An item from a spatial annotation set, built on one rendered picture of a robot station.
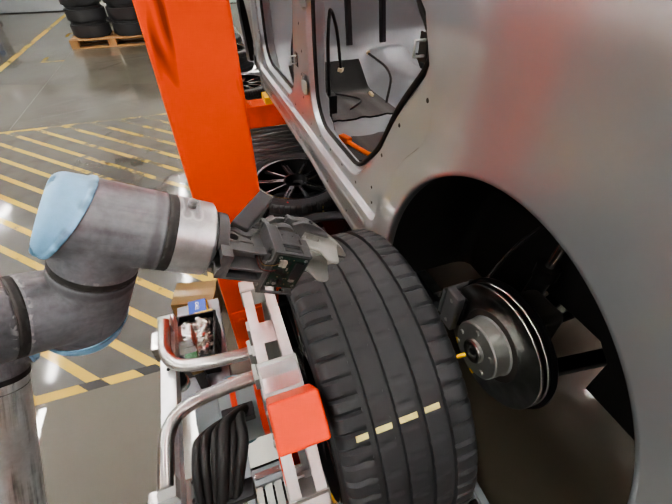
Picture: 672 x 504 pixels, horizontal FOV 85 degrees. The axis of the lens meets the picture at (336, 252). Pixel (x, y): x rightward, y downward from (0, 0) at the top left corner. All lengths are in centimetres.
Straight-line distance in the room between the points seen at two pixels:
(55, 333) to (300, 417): 31
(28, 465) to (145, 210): 88
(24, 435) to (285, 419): 74
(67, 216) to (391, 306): 46
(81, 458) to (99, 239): 167
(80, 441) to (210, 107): 161
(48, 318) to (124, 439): 154
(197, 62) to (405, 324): 62
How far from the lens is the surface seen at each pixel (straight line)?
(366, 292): 64
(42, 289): 49
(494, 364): 98
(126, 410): 206
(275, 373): 62
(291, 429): 55
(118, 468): 195
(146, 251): 43
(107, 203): 43
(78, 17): 896
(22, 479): 122
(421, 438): 65
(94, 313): 50
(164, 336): 86
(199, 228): 43
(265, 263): 47
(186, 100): 85
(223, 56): 83
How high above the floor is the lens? 165
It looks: 41 degrees down
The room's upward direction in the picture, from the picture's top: straight up
